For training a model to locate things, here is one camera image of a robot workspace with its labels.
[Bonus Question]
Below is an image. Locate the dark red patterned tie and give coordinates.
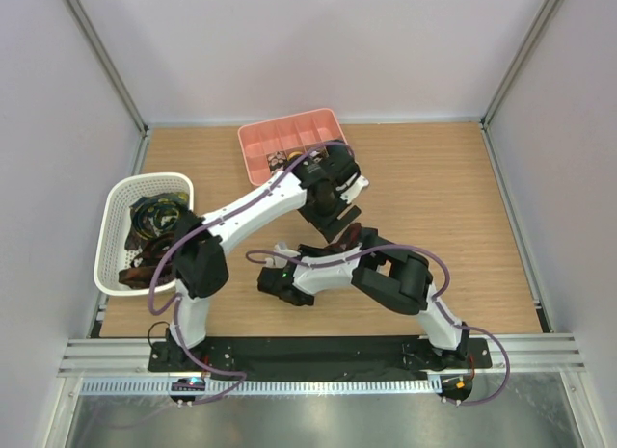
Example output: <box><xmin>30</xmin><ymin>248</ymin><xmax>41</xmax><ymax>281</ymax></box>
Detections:
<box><xmin>324</xmin><ymin>223</ymin><xmax>362</xmax><ymax>255</ymax></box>

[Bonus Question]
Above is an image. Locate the pink divided organizer tray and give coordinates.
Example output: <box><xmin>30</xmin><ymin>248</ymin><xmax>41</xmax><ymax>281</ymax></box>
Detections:
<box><xmin>237</xmin><ymin>108</ymin><xmax>346</xmax><ymax>187</ymax></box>

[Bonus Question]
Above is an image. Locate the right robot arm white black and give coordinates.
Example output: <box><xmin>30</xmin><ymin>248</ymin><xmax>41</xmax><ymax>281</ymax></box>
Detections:
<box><xmin>257</xmin><ymin>225</ymin><xmax>469</xmax><ymax>370</ymax></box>

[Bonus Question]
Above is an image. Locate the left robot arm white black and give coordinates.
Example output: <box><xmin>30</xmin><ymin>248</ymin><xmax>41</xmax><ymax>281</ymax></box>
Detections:
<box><xmin>148</xmin><ymin>140</ymin><xmax>367</xmax><ymax>372</ymax></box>

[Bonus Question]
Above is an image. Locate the rolled white floral tie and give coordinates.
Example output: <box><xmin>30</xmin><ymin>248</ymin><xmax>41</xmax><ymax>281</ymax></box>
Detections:
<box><xmin>310</xmin><ymin>148</ymin><xmax>328</xmax><ymax>161</ymax></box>

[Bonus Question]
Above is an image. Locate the rolled yellow tie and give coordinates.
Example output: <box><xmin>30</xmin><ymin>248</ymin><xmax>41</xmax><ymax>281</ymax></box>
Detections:
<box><xmin>287</xmin><ymin>150</ymin><xmax>303</xmax><ymax>161</ymax></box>

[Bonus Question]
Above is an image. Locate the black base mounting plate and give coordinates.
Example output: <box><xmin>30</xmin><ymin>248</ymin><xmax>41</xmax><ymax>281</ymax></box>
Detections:
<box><xmin>148</xmin><ymin>334</ymin><xmax>493</xmax><ymax>378</ymax></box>

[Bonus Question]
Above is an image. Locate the white perforated plastic basket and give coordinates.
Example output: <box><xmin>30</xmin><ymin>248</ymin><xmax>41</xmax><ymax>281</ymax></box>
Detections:
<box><xmin>94</xmin><ymin>172</ymin><xmax>194</xmax><ymax>297</ymax></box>

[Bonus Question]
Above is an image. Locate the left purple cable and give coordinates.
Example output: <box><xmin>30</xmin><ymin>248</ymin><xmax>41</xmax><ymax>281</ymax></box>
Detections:
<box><xmin>148</xmin><ymin>139</ymin><xmax>357</xmax><ymax>406</ymax></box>

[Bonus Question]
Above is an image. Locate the purple cable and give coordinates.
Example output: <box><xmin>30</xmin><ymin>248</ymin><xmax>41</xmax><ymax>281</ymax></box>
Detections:
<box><xmin>148</xmin><ymin>139</ymin><xmax>357</xmax><ymax>406</ymax></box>
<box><xmin>245</xmin><ymin>245</ymin><xmax>511</xmax><ymax>408</ymax></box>

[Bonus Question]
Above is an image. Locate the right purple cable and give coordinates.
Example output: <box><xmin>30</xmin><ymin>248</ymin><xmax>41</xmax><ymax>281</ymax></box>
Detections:
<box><xmin>245</xmin><ymin>245</ymin><xmax>511</xmax><ymax>408</ymax></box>

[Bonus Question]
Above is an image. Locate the perforated metal cable rail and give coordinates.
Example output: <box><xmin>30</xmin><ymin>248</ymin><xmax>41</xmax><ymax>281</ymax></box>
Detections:
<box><xmin>80</xmin><ymin>377</ymin><xmax>442</xmax><ymax>397</ymax></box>

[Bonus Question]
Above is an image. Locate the left aluminium frame post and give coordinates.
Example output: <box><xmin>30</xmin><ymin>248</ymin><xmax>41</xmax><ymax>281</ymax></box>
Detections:
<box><xmin>64</xmin><ymin>0</ymin><xmax>148</xmax><ymax>137</ymax></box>

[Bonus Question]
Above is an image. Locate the aluminium frame post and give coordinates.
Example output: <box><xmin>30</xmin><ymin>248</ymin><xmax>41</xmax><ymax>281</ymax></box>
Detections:
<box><xmin>64</xmin><ymin>0</ymin><xmax>148</xmax><ymax>137</ymax></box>
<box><xmin>480</xmin><ymin>0</ymin><xmax>564</xmax><ymax>130</ymax></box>

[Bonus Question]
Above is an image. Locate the right aluminium frame post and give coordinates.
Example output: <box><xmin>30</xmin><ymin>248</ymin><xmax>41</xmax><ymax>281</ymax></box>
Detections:
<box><xmin>480</xmin><ymin>0</ymin><xmax>564</xmax><ymax>130</ymax></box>

